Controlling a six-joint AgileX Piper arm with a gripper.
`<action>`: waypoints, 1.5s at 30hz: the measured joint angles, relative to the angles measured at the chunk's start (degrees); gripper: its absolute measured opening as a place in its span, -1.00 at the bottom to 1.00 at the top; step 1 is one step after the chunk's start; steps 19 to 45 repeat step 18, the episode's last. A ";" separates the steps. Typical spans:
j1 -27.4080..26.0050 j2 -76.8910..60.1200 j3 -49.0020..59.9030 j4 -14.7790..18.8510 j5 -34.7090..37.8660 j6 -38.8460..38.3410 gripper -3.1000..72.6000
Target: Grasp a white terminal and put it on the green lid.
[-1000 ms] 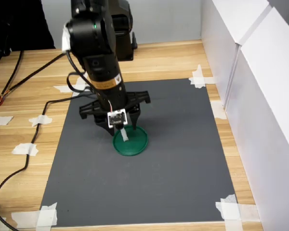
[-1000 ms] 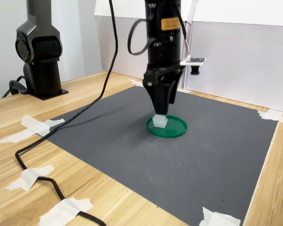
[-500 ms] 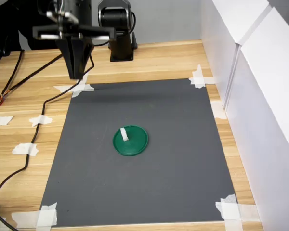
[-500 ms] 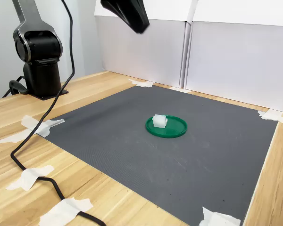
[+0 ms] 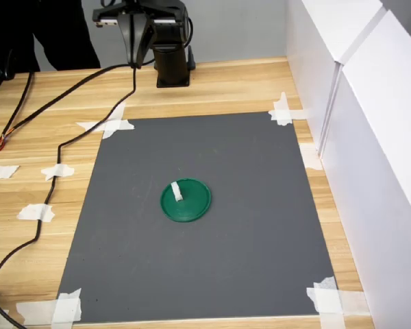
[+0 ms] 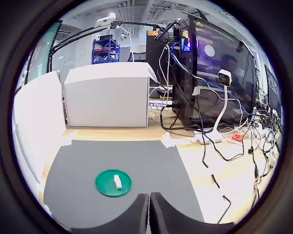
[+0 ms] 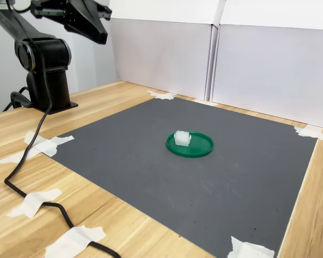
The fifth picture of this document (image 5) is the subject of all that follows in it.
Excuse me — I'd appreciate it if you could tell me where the small white plastic terminal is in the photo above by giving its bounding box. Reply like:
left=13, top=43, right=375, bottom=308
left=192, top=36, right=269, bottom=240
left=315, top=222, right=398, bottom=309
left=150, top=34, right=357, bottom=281
left=170, top=181, right=184, bottom=202

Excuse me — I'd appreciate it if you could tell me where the round green lid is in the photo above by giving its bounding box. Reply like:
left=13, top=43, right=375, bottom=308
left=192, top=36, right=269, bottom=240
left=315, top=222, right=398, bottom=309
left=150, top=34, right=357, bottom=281
left=160, top=177, right=212, bottom=223

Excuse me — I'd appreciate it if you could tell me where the person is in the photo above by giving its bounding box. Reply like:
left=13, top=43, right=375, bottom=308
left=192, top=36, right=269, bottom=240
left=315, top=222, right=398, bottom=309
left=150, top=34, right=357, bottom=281
left=0, top=0, right=102, bottom=73

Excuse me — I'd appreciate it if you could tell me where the white masking tape piece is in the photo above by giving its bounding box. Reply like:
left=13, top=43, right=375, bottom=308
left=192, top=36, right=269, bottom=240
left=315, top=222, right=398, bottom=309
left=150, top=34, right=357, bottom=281
left=306, top=276, right=371, bottom=329
left=16, top=203, right=55, bottom=223
left=75, top=101, right=136, bottom=140
left=299, top=143, right=325, bottom=171
left=40, top=163, right=75, bottom=182
left=0, top=164, right=21, bottom=181
left=267, top=91, right=312, bottom=126
left=15, top=287, right=83, bottom=326

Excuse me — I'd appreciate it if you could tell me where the white foam partition board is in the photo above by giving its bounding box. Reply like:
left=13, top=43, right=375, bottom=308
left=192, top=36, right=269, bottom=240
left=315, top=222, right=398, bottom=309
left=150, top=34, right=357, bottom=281
left=284, top=0, right=388, bottom=159
left=320, top=9, right=411, bottom=329

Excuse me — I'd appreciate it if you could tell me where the dark grey mat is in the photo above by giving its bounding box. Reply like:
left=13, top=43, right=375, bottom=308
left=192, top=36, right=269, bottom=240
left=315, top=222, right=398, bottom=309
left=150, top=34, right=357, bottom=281
left=56, top=111, right=338, bottom=325

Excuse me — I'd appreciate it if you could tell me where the black cable with coloured wires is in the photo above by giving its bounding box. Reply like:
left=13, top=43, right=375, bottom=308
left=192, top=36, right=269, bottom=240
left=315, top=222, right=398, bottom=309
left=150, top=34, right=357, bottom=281
left=0, top=58, right=157, bottom=154

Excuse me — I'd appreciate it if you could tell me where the thin black cable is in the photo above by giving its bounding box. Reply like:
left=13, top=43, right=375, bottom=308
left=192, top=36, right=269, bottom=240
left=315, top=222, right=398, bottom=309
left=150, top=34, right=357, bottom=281
left=0, top=70, right=34, bottom=138

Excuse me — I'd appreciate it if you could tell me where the long black camera cable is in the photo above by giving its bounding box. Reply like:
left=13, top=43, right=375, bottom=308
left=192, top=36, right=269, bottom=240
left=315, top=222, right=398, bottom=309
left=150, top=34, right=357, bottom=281
left=0, top=63, right=138, bottom=287

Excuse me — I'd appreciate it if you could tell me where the thick black cable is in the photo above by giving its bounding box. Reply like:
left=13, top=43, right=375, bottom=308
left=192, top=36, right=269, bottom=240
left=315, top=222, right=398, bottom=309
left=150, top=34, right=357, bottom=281
left=0, top=295, right=29, bottom=329

